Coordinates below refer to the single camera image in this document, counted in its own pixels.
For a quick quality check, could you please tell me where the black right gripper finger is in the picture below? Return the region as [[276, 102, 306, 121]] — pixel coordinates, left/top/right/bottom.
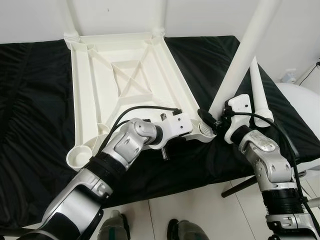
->
[[198, 108, 219, 127]]

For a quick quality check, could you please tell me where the white plastic table top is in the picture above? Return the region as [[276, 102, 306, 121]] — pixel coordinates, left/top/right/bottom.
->
[[66, 31, 218, 171]]

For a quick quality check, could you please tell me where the black metal table bar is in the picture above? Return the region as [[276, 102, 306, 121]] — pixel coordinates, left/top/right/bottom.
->
[[221, 175, 258, 198]]

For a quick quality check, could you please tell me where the grey robot right leg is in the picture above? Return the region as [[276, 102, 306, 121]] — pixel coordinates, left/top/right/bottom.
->
[[167, 218, 211, 240]]

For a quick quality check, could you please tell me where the black table cloth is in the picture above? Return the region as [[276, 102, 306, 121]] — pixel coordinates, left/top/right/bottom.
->
[[0, 35, 320, 231]]

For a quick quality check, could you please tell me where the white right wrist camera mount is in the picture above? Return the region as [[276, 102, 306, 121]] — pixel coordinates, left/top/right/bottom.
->
[[222, 94, 252, 145]]

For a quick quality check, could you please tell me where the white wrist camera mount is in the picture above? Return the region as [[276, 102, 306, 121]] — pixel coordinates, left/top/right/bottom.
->
[[222, 94, 252, 145], [155, 112, 195, 149]]

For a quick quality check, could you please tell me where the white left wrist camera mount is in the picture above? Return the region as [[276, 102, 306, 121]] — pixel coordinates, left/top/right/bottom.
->
[[155, 112, 195, 149]]

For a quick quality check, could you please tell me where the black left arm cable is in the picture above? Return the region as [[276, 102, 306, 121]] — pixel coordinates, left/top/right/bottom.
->
[[100, 105, 183, 156]]

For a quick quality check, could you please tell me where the white wall socket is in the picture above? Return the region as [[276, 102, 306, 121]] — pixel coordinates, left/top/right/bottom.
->
[[281, 69, 297, 84]]

